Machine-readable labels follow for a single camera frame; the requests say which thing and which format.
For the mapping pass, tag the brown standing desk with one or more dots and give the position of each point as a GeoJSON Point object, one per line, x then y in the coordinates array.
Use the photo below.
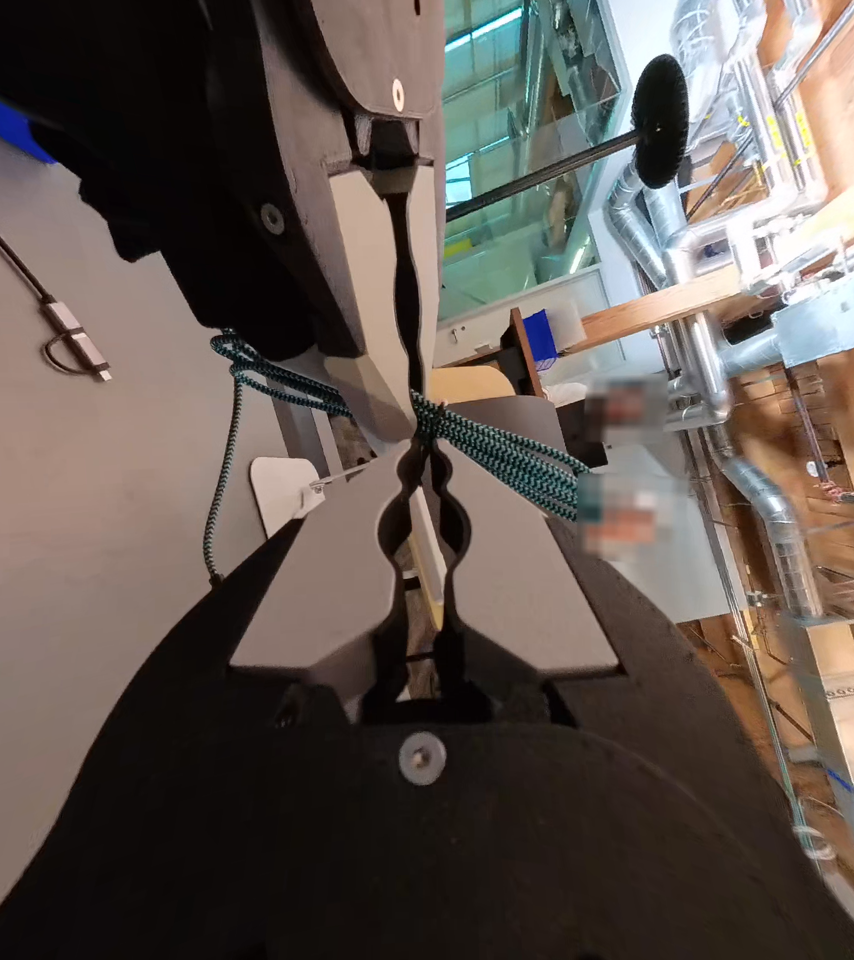
{"type": "Point", "coordinates": [523, 360]}

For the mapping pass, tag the spiral metal duct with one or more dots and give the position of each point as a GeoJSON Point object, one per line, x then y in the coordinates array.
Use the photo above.
{"type": "Point", "coordinates": [644, 225]}
{"type": "Point", "coordinates": [771, 525]}

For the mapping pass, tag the small blue storage bin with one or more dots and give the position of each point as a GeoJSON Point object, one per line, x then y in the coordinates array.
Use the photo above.
{"type": "Point", "coordinates": [543, 341]}

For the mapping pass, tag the person's left hand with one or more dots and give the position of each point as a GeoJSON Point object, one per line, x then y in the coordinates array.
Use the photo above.
{"type": "Point", "coordinates": [202, 247]}

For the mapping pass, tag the black stanchion pole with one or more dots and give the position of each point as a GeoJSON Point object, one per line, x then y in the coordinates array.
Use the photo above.
{"type": "Point", "coordinates": [659, 120]}

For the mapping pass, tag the grey usb hub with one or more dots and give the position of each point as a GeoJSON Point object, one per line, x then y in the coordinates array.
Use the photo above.
{"type": "Point", "coordinates": [74, 337]}

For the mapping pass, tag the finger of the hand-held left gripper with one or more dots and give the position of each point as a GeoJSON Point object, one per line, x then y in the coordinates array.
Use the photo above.
{"type": "Point", "coordinates": [428, 225]}
{"type": "Point", "coordinates": [367, 262]}

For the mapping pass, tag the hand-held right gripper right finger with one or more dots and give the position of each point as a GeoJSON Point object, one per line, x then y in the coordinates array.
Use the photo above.
{"type": "Point", "coordinates": [539, 600]}

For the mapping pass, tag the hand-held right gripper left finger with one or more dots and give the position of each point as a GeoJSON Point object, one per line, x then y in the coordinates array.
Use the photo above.
{"type": "Point", "coordinates": [307, 600]}

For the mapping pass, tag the black twist tie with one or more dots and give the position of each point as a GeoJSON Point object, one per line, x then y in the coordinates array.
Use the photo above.
{"type": "Point", "coordinates": [427, 427]}

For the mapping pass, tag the flat metal ventilation duct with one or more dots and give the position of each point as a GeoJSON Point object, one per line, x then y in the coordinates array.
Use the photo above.
{"type": "Point", "coordinates": [839, 315]}

